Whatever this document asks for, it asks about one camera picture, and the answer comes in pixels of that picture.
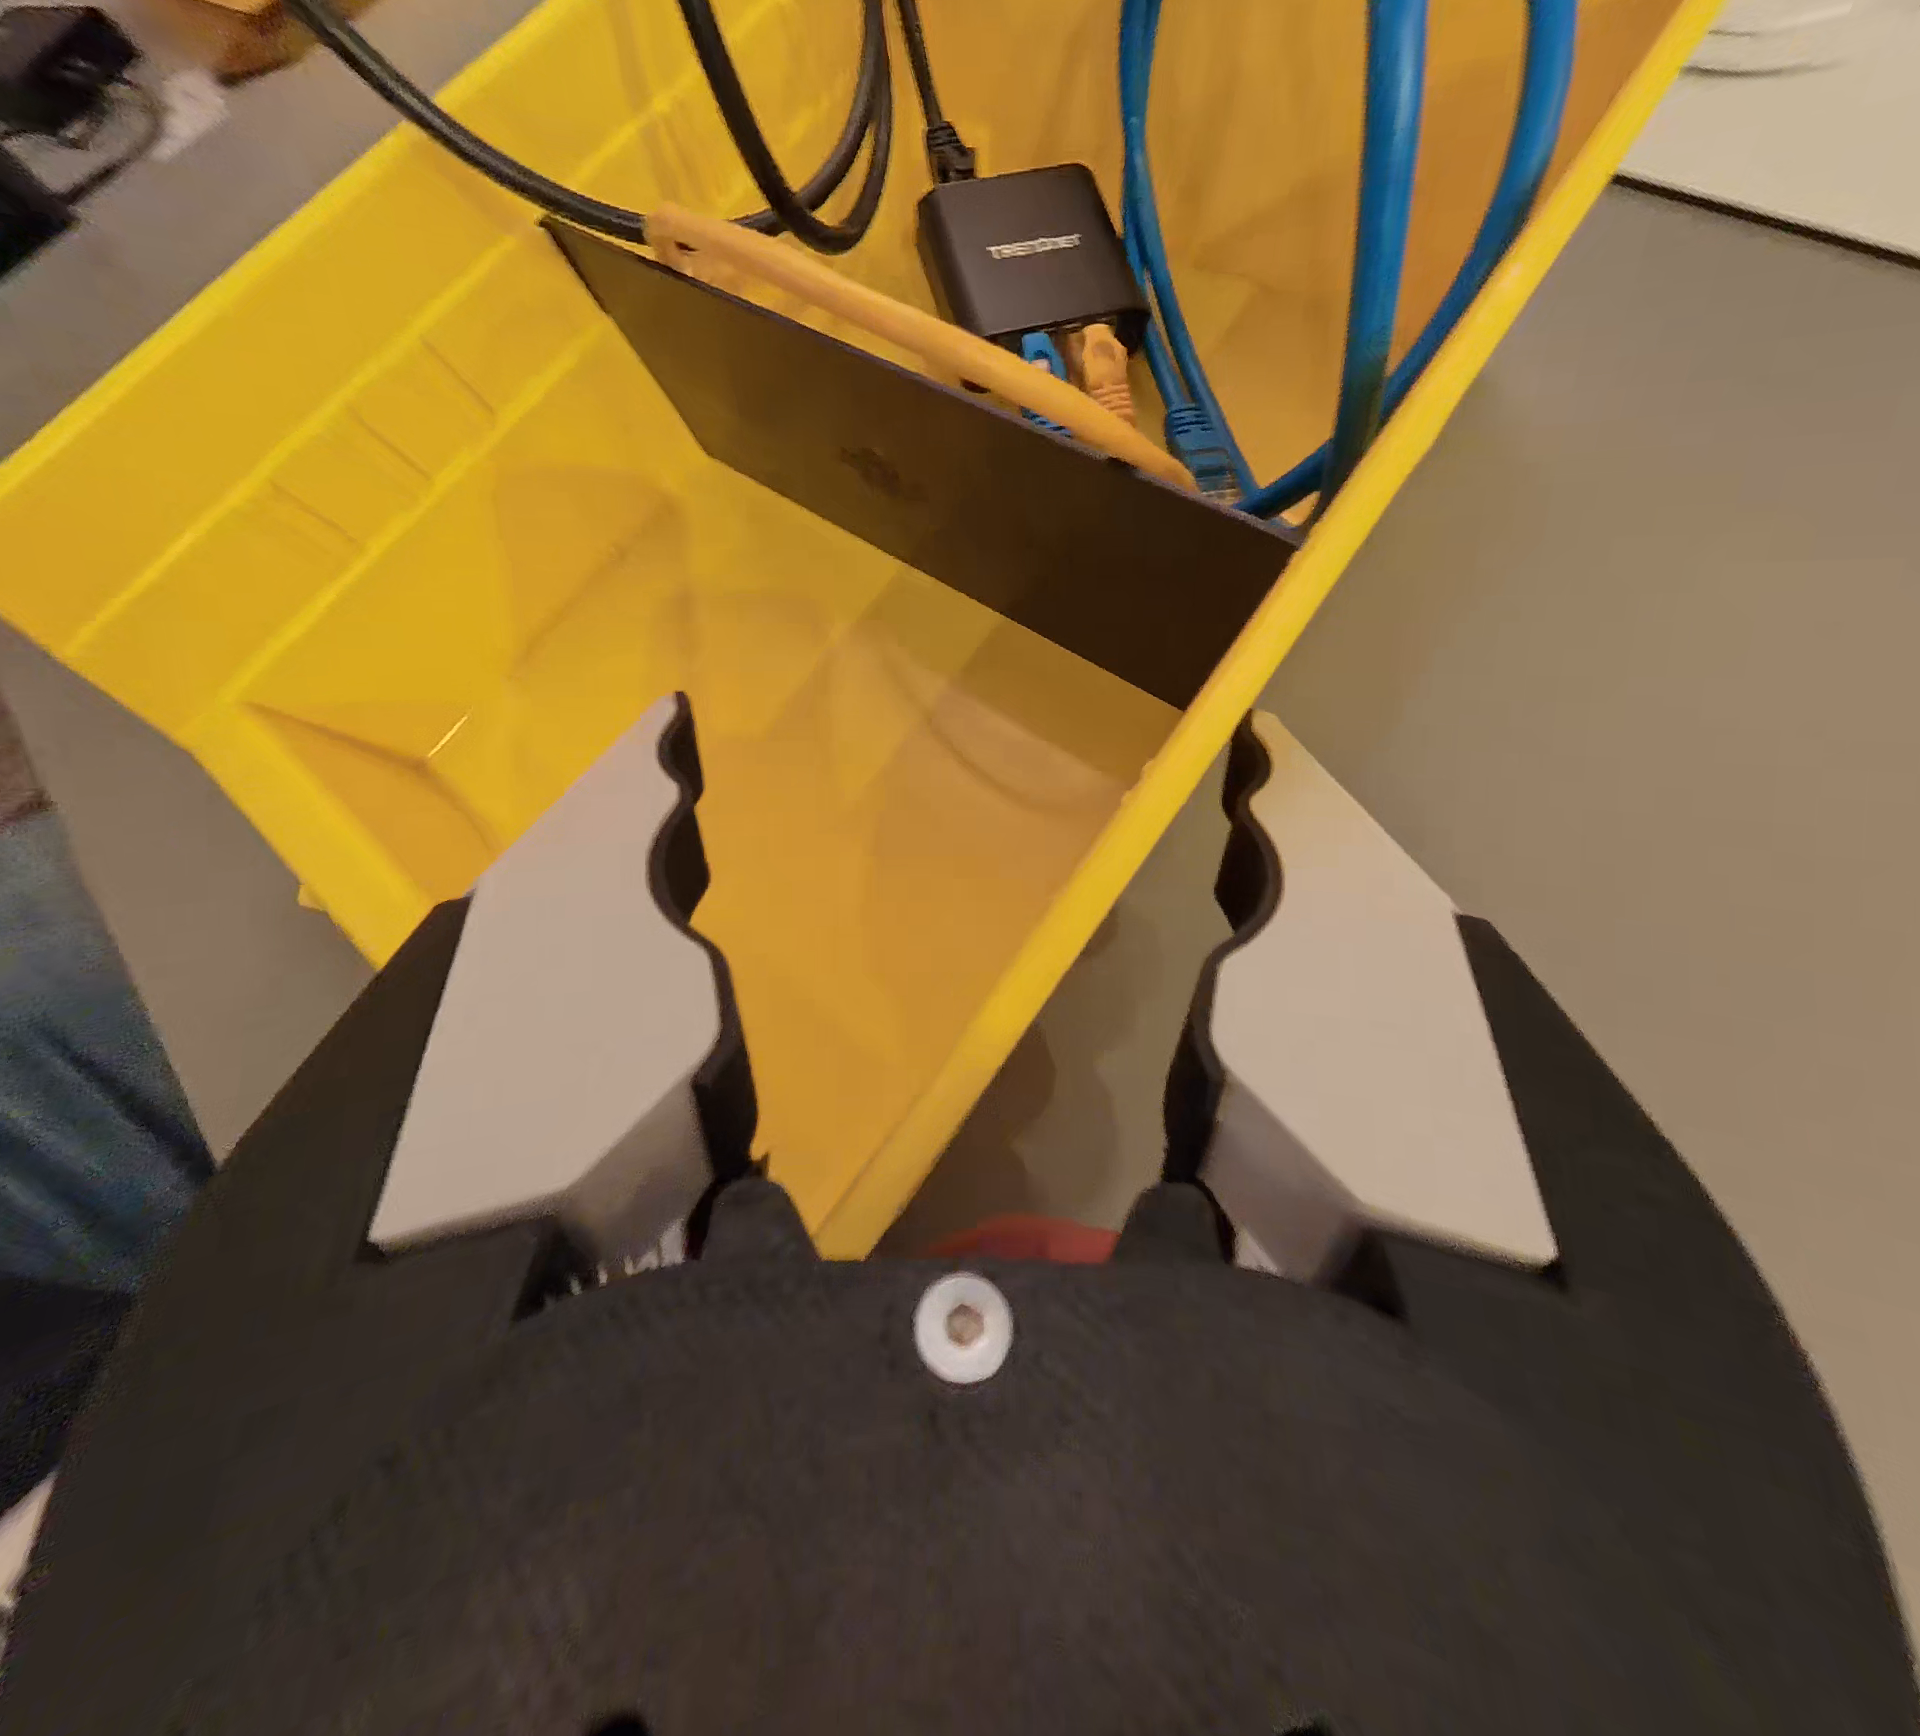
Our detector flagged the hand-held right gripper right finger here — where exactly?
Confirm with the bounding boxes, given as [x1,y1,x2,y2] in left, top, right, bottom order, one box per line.
[1157,711,1561,1276]

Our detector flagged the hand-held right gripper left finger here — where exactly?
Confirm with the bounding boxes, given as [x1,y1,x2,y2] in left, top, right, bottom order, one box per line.
[366,692,770,1266]

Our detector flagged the orange ethernet cable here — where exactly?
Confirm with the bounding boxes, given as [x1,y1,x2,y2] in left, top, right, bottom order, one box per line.
[643,202,1202,494]

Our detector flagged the black network switch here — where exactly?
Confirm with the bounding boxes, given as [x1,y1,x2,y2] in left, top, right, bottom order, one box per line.
[913,165,1153,344]

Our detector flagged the blue ethernet cable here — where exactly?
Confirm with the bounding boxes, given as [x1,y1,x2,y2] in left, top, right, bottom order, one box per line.
[1020,0,1580,524]

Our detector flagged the black ethernet cable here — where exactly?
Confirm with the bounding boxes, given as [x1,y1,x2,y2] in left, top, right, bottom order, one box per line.
[156,0,983,257]

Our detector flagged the person's leg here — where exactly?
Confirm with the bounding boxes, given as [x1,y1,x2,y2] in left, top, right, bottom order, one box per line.
[0,807,220,1514]

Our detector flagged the black bin divider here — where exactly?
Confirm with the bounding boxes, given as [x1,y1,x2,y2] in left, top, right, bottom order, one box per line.
[541,213,1304,714]

